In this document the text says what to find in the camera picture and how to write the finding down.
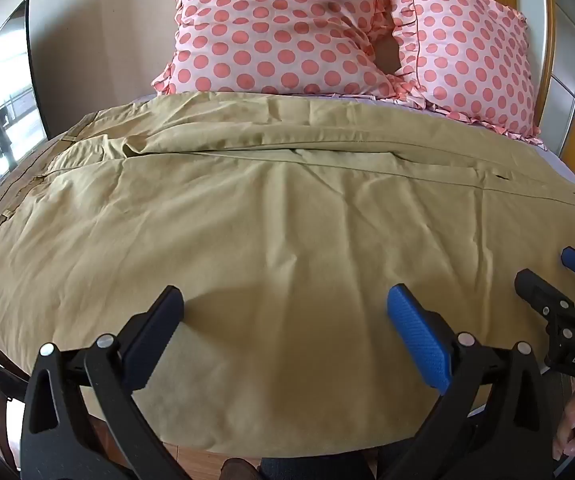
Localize dark framed window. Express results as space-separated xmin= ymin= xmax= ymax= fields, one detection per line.
xmin=0 ymin=0 xmax=49 ymax=206

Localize olive green bed cover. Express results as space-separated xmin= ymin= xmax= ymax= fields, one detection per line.
xmin=0 ymin=91 xmax=575 ymax=459

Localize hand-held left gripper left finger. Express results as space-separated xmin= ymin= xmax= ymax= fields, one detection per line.
xmin=20 ymin=285 xmax=203 ymax=480

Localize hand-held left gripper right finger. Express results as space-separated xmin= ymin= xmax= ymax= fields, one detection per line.
xmin=386 ymin=283 xmax=566 ymax=480

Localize small pink polka dot pillow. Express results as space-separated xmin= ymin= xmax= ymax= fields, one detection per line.
xmin=385 ymin=0 xmax=548 ymax=151

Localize large pink polka dot pillow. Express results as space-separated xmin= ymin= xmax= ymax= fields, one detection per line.
xmin=150 ymin=0 xmax=408 ymax=102

